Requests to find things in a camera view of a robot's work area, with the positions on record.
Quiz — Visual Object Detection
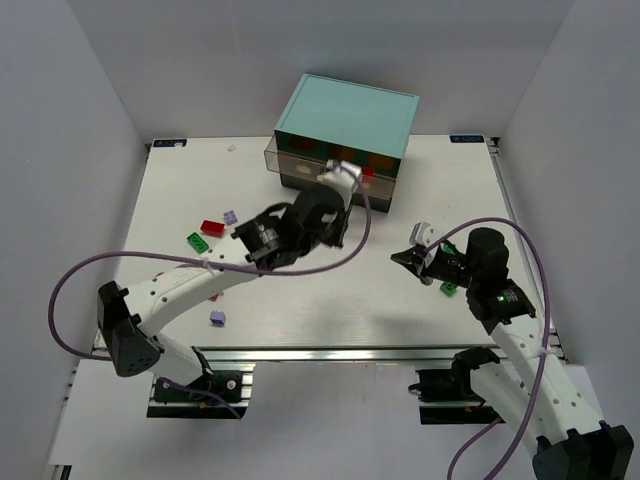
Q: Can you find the long red lego brick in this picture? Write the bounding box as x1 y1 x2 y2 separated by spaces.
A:
361 167 375 186

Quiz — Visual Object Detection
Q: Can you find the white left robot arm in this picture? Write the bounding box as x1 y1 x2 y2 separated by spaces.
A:
98 184 353 384

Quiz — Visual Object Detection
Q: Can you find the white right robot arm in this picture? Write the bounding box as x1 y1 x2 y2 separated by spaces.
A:
391 222 634 479

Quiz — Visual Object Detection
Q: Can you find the long green lego brick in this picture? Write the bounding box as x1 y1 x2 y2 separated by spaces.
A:
441 242 457 254

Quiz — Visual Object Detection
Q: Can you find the green lego cube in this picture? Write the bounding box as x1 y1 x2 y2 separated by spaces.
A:
440 282 457 297

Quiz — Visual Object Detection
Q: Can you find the lilac lego brick rear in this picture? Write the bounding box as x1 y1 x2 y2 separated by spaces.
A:
223 210 238 226

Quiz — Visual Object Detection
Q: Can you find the lilac lego brick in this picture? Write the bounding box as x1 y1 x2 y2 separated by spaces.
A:
209 310 226 327
223 210 238 226

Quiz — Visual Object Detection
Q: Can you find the teal drawer cabinet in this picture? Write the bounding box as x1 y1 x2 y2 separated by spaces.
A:
268 74 419 213

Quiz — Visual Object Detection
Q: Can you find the right blue corner label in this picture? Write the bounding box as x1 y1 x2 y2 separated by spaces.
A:
449 135 485 144

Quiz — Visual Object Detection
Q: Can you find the blue corner label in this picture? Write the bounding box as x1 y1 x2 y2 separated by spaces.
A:
152 139 187 148
449 135 485 144

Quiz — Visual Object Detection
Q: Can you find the green lego plate left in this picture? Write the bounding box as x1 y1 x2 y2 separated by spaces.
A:
186 232 210 254

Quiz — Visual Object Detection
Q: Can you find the lilac lego brick front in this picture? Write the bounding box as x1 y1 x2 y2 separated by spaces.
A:
209 310 226 327

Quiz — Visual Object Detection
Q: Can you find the left blue corner label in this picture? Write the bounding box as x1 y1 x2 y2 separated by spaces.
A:
152 139 187 148

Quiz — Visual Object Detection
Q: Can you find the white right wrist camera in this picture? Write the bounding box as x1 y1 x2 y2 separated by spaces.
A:
409 222 443 247

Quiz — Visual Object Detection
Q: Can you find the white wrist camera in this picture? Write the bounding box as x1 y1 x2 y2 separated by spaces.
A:
409 222 443 247
320 160 362 206

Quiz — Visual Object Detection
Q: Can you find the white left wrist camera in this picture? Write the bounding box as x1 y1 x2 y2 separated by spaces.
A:
320 160 362 206

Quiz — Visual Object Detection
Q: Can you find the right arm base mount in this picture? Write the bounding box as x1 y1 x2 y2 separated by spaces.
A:
408 347 503 425

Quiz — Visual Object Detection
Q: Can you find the aluminium table front rail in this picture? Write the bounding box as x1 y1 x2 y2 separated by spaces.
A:
200 346 469 363

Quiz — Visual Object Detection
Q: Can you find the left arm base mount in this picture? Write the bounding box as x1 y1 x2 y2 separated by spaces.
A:
146 363 255 420

